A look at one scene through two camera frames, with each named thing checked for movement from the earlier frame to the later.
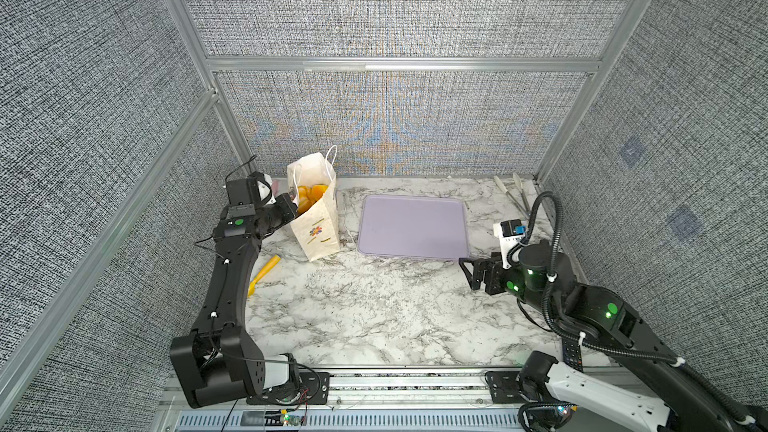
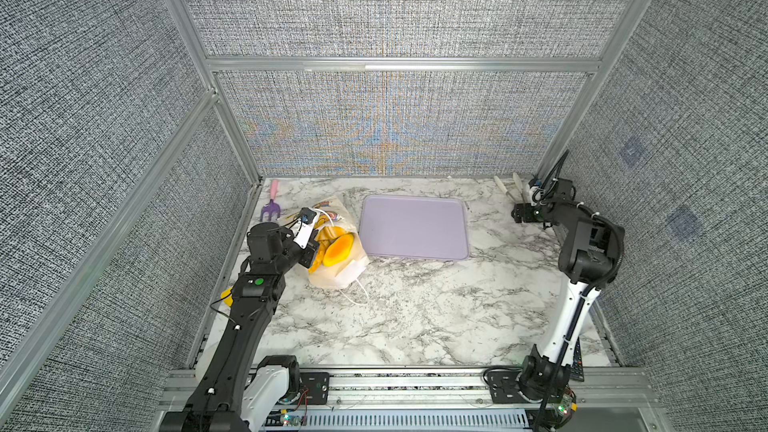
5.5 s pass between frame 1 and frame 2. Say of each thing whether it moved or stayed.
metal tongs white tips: stayed
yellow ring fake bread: moved
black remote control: stayed
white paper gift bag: moved
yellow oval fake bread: moved
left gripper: moved
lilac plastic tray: stayed
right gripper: moved
